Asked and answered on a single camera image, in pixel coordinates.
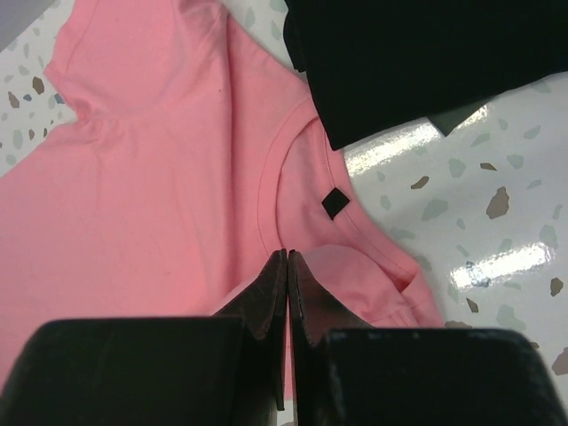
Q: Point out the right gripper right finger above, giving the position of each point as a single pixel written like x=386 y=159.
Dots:
x=313 y=312

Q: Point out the pink t-shirt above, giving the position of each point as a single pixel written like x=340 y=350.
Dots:
x=195 y=155

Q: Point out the folded black t-shirt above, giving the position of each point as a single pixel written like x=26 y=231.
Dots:
x=375 y=65

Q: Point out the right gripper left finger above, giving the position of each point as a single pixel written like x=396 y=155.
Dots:
x=260 y=376

